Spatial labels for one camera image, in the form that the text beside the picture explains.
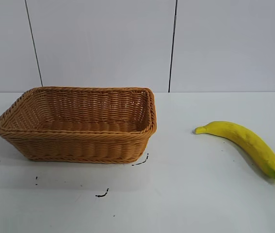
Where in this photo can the yellow banana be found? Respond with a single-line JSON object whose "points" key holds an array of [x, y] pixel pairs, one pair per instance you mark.
{"points": [[246, 138]]}

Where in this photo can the tan wicker rectangular basket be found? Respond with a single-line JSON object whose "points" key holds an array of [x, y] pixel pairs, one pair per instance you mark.
{"points": [[79, 145]]}

